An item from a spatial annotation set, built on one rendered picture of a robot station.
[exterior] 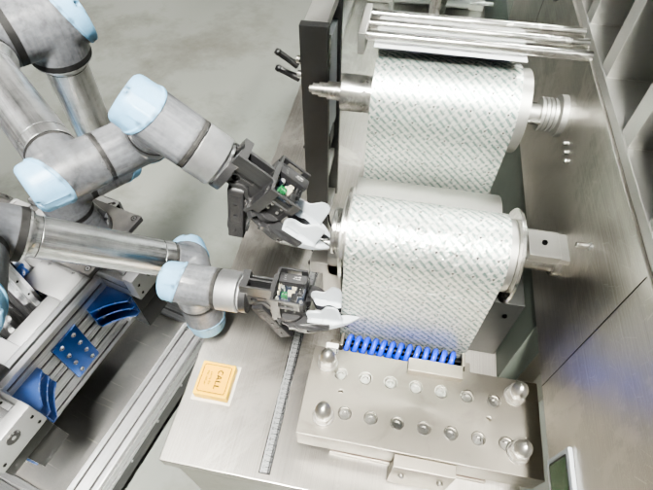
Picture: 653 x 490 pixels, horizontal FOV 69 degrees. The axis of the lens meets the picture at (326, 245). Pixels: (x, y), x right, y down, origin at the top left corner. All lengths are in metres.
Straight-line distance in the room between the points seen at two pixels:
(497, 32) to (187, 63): 2.99
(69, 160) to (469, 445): 0.74
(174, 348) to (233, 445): 0.93
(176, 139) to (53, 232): 0.36
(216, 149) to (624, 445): 0.57
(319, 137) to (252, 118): 2.09
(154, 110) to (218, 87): 2.72
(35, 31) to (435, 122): 0.71
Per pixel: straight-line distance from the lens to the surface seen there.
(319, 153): 1.02
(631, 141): 0.69
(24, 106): 0.84
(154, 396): 1.83
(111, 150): 0.73
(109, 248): 0.95
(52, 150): 0.75
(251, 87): 3.34
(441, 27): 0.85
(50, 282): 1.54
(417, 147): 0.86
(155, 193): 2.71
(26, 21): 1.04
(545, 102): 0.90
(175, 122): 0.65
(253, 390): 1.02
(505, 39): 0.86
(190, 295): 0.87
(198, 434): 1.01
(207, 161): 0.66
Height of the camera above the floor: 1.84
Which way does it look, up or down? 52 degrees down
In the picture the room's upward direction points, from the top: straight up
